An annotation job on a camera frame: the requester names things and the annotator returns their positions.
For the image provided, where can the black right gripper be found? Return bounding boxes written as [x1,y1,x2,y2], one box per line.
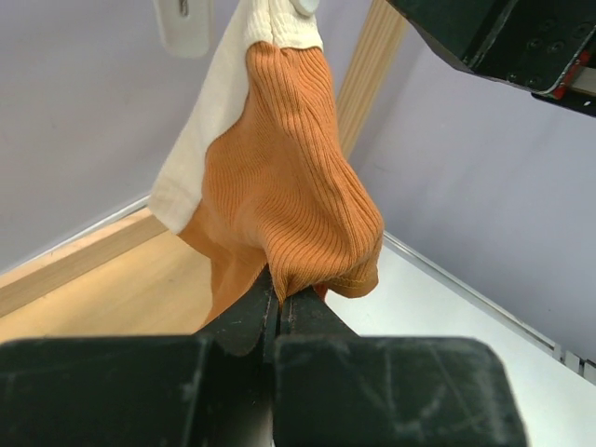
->
[390,0,595,116]

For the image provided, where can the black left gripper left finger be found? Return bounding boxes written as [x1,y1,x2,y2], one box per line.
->
[1,272,278,446]

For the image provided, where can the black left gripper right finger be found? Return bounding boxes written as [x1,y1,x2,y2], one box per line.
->
[273,290,528,446]

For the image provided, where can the orange underwear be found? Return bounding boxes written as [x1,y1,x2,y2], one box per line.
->
[149,1,384,318]

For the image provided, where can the white clothes clip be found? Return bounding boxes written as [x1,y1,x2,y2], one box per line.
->
[153,0,213,59]
[291,0,320,18]

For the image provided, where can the wooden hanger stand frame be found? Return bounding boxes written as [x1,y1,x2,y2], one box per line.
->
[1,1,408,341]

